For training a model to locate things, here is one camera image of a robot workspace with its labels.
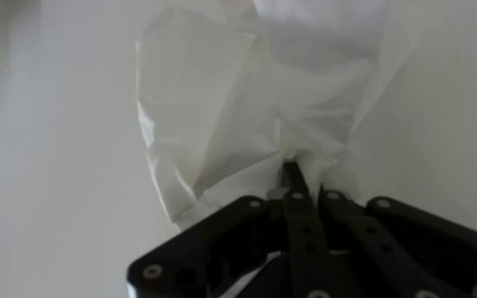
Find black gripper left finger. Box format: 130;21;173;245
281;160;330;298

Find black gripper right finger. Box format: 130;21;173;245
317;189;460;298

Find white tissue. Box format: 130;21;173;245
135;0;420;230

